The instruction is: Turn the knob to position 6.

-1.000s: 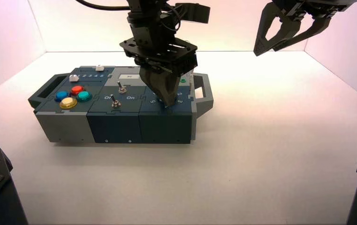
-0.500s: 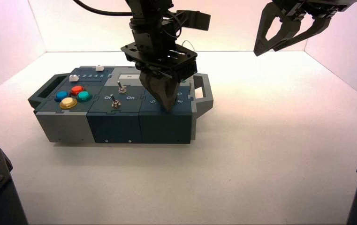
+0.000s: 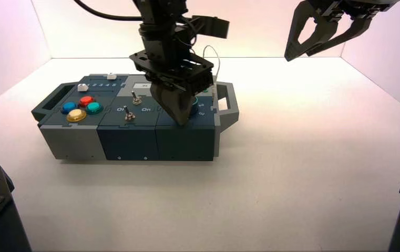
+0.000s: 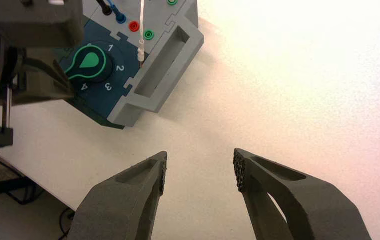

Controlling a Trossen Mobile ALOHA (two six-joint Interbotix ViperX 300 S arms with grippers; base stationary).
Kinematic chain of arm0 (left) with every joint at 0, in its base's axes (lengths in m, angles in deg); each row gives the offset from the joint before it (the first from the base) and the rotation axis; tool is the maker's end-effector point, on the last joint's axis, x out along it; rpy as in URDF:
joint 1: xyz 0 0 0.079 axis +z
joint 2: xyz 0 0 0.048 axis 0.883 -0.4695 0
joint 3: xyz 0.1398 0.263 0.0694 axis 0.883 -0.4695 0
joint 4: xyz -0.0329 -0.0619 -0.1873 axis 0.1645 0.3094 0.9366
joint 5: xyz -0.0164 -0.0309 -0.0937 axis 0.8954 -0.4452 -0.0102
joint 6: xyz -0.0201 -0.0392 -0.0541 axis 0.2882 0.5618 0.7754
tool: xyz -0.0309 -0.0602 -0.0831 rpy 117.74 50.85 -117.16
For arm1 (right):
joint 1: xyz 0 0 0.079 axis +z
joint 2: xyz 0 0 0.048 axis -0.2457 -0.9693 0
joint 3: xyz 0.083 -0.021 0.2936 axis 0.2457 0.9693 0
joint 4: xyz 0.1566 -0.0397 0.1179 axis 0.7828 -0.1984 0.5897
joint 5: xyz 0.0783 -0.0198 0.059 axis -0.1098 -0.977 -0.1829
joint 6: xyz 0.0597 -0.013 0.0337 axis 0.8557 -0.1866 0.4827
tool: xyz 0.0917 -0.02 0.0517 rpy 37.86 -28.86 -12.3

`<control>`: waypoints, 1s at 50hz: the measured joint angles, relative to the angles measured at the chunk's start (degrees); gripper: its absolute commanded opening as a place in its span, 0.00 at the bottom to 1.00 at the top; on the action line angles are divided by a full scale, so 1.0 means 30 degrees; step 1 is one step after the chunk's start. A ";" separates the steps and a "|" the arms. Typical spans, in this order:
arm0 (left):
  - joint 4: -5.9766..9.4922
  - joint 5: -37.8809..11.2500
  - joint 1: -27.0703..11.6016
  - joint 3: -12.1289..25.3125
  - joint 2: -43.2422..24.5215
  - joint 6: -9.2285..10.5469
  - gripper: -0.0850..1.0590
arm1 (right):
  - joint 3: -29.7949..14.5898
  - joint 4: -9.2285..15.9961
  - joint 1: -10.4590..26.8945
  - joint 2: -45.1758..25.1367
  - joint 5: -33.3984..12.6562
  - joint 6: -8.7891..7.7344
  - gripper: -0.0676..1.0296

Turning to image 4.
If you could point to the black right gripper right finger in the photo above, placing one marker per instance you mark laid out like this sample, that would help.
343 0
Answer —
312 208

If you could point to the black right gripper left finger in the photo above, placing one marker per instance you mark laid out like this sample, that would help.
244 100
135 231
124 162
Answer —
123 205

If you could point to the black knob with green teardrop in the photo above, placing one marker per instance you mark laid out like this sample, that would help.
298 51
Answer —
92 64

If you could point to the red banana socket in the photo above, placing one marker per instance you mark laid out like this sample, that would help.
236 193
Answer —
134 26

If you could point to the green banana socket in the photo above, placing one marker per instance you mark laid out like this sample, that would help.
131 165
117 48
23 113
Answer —
148 34
172 2

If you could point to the grey and teal task board box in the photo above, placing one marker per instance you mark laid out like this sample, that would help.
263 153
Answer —
156 73

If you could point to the black metal frame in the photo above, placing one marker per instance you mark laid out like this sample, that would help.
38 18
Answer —
1 185

